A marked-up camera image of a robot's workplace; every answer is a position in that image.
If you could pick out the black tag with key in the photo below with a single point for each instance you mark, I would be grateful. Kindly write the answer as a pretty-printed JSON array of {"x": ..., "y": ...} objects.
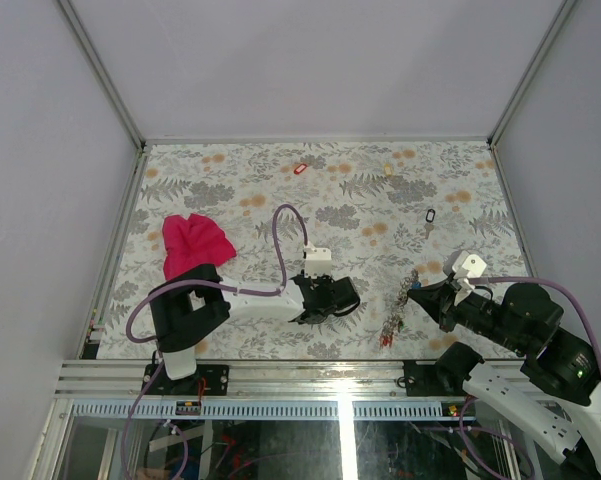
[{"x": 429, "y": 222}]

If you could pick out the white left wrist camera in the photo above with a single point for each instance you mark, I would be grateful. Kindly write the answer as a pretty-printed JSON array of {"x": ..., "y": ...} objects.
[{"x": 317, "y": 261}]

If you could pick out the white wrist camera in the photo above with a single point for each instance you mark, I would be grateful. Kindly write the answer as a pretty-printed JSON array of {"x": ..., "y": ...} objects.
[
  {"x": 317, "y": 261},
  {"x": 461, "y": 267}
]

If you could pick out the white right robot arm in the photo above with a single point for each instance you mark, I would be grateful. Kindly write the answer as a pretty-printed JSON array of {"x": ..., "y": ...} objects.
[{"x": 557, "y": 362}]

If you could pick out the red key tag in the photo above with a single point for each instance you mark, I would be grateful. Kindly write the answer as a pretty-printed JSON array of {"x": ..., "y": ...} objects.
[{"x": 300, "y": 168}]

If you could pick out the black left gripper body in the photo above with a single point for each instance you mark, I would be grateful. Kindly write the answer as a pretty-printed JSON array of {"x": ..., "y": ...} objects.
[{"x": 321, "y": 281}]

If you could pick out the aluminium front rail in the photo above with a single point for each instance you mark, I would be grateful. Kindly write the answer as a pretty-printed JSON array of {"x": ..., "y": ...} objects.
[{"x": 259, "y": 389}]

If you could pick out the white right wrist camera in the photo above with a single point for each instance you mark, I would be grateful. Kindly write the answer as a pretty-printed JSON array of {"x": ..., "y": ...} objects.
[{"x": 461, "y": 267}]

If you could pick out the large metal keyring with keys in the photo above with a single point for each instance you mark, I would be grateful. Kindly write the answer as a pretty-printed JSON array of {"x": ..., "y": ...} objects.
[{"x": 394, "y": 323}]

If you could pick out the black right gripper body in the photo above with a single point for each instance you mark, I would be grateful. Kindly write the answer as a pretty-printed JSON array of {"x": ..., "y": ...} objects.
[{"x": 479, "y": 314}]

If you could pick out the crumpled pink cloth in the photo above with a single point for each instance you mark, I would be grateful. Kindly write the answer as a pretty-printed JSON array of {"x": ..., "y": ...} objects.
[{"x": 193, "y": 241}]

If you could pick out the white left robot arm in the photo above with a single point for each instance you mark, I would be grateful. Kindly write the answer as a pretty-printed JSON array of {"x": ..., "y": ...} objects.
[{"x": 188, "y": 308}]

